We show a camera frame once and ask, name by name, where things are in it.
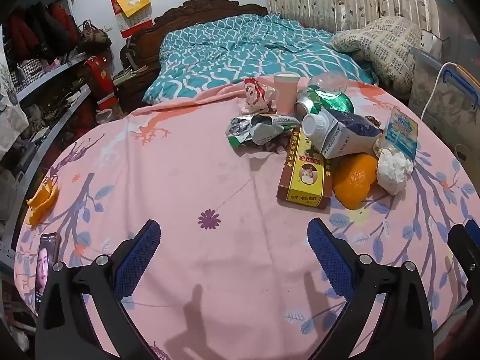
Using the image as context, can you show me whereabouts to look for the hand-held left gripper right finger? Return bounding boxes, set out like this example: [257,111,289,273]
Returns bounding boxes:
[307,217,445,360]

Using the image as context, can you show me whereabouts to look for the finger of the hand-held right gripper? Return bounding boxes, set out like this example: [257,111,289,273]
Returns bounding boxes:
[448,219,480,301]

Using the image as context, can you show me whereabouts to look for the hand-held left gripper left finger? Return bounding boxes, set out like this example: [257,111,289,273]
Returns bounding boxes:
[34,218,162,360]

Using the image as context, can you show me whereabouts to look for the crushed green can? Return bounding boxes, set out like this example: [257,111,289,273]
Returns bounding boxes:
[294,86,355,115]

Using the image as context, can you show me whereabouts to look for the large orange peel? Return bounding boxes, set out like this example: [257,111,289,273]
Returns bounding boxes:
[332,153,379,211]

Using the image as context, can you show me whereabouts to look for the yellow brown carton box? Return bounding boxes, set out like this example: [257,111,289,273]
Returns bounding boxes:
[277,127,334,210]

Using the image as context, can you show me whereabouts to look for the black smartphone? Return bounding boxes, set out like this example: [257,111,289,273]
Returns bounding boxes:
[34,232,61,316]

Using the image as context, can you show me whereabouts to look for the pink printed blanket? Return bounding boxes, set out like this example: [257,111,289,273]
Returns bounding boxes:
[14,75,477,360]

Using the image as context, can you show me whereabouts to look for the crumpled white tissue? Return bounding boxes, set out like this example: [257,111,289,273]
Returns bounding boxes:
[376,148,415,196]

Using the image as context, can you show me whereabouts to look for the small orange peel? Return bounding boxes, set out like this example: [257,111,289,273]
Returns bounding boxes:
[26,178,60,226]

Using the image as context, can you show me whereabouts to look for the white blue milk carton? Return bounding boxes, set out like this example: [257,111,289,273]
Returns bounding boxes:
[302,108,381,160]

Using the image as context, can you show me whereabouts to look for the blue tissue packet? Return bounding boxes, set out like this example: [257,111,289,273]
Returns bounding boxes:
[382,107,419,162]

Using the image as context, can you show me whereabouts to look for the clear storage bin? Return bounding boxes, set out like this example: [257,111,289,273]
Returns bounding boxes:
[408,47,480,154]

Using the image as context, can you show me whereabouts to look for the crumpled silver wrapper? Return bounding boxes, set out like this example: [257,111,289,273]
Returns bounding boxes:
[225,114,302,148]

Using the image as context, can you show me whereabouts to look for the red white wrapper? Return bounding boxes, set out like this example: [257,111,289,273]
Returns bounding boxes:
[241,77,276,113]

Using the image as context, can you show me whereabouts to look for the red gift bag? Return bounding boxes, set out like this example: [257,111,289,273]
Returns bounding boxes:
[84,55,119,111]

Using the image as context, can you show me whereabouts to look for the white floral cloth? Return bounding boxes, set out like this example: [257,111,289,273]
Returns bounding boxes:
[0,50,29,147]

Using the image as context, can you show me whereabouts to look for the grey metal shelf rack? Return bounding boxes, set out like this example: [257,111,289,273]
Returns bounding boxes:
[0,0,121,233]

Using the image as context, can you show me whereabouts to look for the beige printed pillow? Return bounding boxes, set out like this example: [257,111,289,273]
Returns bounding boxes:
[330,17,422,94]

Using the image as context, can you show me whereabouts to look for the teal patterned quilt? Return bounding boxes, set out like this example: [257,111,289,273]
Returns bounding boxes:
[142,14,377,106]

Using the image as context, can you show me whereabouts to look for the brown handbag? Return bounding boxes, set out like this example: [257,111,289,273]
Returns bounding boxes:
[77,20,112,54]

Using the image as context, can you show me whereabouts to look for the clear box blue lid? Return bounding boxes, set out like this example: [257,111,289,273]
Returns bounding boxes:
[429,0,460,42]

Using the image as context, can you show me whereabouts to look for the dark and red clothes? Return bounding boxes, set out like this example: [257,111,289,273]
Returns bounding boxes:
[4,2,79,61]

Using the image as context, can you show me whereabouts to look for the carved wooden headboard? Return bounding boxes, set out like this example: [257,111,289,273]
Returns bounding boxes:
[120,0,269,113]

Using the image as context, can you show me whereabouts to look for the white cable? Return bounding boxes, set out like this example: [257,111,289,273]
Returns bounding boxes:
[420,62,456,121]

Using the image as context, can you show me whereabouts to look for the red yellow wall calendar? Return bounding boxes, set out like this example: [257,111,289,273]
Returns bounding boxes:
[109,0,154,39]

